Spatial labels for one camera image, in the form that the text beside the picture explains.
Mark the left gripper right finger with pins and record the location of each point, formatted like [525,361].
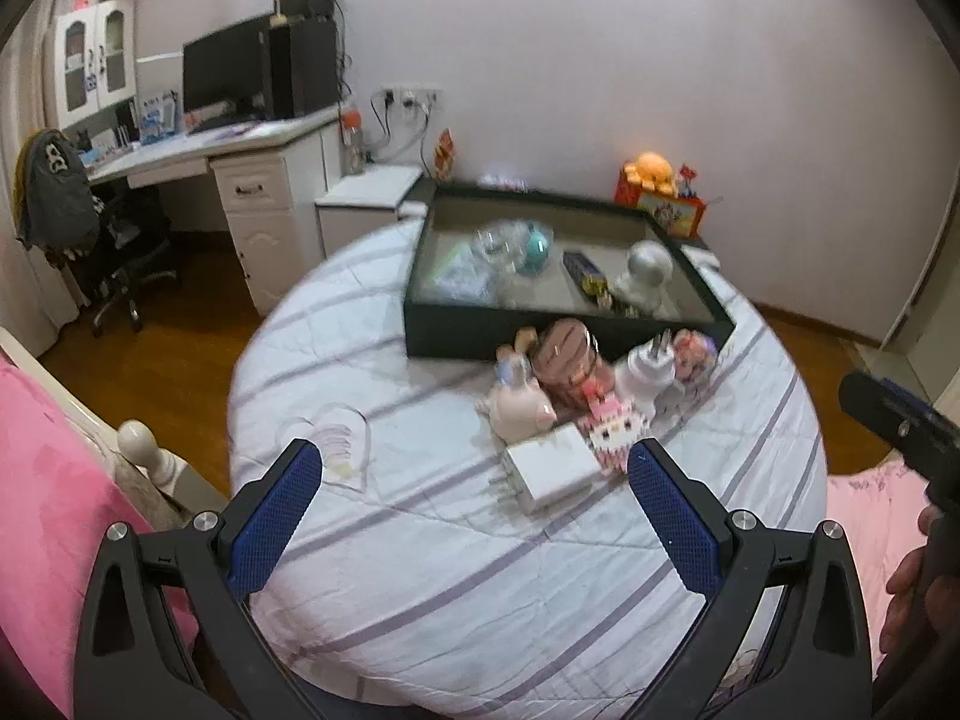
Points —
[782,632]

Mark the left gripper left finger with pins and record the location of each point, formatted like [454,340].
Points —
[166,630]

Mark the white plug night light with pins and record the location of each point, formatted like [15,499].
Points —
[647,371]

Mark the pink white block figure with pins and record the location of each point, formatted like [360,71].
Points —
[611,426]

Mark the white astronaut figure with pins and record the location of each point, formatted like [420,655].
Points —
[642,287]

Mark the white power adapter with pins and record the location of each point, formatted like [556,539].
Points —
[550,467]

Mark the pink pig figurine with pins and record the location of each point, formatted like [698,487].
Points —
[516,407]

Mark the teal ball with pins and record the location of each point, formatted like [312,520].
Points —
[536,247]

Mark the clear plastic card box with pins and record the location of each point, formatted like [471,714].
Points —
[463,276]

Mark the person's right hand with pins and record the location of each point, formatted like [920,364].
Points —
[940,601]

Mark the pink quilt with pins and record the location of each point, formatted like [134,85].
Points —
[878,509]

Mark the pink blanket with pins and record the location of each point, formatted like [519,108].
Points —
[57,502]

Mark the striped white table cloth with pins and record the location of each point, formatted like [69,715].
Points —
[421,574]

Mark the red storage box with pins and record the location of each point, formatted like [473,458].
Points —
[679,216]

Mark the orange octopus plush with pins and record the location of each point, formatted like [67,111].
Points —
[652,172]

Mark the black office chair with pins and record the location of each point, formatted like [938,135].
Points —
[133,251]

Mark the grey jacket on chair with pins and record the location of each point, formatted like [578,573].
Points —
[53,207]

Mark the black shallow tray box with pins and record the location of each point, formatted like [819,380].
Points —
[439,329]

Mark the white desk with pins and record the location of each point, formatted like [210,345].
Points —
[269,176]

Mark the black white low cabinet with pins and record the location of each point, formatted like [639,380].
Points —
[358,205]

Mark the orange cap bottle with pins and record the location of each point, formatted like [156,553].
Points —
[354,153]

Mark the black monitor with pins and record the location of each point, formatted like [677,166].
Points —
[225,67]

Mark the white hutch cabinet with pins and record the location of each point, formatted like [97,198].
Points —
[91,60]

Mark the black computer tower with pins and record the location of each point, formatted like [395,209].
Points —
[301,68]

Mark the white bed post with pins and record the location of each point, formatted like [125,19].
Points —
[162,486]

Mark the wall power socket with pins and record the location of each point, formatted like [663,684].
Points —
[411,95]

